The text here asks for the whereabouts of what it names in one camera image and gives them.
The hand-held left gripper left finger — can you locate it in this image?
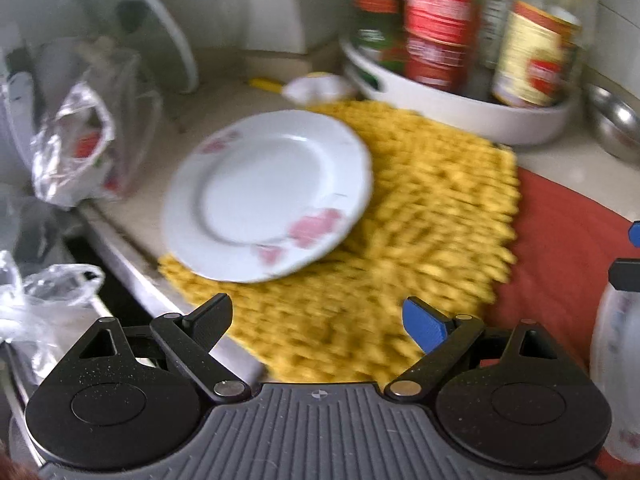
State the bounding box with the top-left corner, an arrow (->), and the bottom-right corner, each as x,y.
75,292 -> 252,404

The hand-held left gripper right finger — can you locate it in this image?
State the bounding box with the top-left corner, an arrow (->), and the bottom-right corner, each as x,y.
384,296 -> 563,402

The white bottle black cap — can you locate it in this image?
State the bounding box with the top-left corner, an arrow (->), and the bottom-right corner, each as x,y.
590,280 -> 640,465

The stainless steel bowl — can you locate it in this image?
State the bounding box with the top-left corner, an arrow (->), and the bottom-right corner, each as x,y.
584,82 -> 640,164

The white plate with pink flowers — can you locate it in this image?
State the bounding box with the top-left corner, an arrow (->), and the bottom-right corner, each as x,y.
161,109 -> 375,285

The red cloth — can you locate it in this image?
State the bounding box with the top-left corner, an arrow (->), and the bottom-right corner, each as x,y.
485,166 -> 640,480

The yellow shaggy mat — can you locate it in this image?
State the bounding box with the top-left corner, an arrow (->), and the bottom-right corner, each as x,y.
157,100 -> 521,385

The crumpled clear plastic bag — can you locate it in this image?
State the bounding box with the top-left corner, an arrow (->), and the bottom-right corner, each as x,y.
0,250 -> 107,387

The yellow label oil bottle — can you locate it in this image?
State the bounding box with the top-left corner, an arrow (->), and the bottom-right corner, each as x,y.
492,0 -> 585,109

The white round tray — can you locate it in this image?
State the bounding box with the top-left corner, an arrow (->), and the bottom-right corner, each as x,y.
341,35 -> 581,147

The clear plastic bag red print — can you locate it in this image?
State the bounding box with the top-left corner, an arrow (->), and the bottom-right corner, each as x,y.
30,82 -> 120,209

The clear glass bottle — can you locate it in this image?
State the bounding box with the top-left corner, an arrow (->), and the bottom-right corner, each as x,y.
479,0 -> 524,69

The green label bottle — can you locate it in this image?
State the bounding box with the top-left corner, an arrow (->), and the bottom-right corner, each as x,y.
350,0 -> 407,74

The round pot lid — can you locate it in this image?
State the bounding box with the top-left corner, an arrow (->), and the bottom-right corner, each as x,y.
67,0 -> 200,95

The white spoon with yellow handle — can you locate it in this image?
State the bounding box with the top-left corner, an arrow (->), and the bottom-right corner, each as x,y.
248,74 -> 357,107

